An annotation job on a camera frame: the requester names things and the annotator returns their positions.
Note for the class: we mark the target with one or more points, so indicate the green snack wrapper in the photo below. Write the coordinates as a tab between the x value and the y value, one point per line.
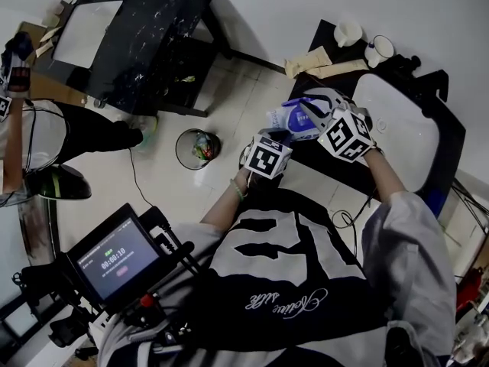
186	78

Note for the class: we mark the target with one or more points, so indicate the brown cardboard box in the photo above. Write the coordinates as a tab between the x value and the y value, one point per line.
46	88

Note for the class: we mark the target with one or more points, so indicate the white blue packet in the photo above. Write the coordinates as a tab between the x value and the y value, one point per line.
276	119

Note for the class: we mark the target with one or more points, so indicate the black faucet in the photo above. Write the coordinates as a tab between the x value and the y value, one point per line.
433	86

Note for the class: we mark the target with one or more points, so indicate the black top wooden vanity cabinet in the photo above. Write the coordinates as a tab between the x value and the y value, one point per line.
328	159

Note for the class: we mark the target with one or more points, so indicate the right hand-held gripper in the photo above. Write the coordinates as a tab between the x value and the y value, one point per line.
345	136

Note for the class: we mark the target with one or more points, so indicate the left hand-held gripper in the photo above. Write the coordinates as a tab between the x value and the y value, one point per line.
267	155

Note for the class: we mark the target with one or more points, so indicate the blue round lid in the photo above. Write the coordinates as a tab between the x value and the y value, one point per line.
300	121

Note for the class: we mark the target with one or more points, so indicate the black mesh trash bin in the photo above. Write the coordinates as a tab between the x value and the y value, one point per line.
198	148

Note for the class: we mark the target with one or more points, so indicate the white square basin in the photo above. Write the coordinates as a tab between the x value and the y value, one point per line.
88	33

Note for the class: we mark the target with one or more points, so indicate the black marble table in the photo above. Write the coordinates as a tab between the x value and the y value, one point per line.
153	33

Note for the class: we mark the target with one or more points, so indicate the person's right forearm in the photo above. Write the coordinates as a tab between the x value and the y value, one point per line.
382	174

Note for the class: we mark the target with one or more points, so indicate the person's left forearm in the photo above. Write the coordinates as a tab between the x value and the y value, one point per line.
225	205

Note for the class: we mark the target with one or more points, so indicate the black chest rig mount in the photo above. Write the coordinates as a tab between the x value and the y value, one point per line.
168	235

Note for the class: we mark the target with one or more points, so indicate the black soap dispenser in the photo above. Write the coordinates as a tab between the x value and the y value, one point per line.
407	65

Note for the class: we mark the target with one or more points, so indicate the person's gray black shirt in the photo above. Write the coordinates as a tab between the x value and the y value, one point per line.
305	281

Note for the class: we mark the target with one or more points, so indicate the plain white cup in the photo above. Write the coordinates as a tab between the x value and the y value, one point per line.
347	33

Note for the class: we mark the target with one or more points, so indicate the wooden shelf table metal legs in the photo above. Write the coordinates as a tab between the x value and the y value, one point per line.
471	205

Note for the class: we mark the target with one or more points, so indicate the black monitor screen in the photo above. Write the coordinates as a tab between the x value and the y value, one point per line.
114	258

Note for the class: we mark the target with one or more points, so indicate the white mug with blue rim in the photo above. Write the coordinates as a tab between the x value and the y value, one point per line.
378	50

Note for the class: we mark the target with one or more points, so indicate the stainless steel cylindrical container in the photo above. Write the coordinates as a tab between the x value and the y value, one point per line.
61	182

